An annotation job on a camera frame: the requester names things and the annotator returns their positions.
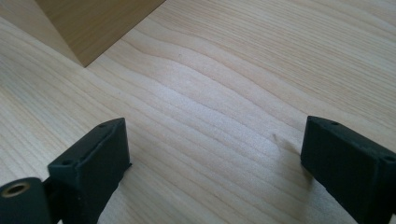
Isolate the light wooden box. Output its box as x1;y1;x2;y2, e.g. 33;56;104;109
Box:
0;0;166;68

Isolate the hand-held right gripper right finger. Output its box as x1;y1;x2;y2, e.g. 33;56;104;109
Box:
300;115;396;224

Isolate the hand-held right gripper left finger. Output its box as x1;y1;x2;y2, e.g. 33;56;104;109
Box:
47;117;132;224

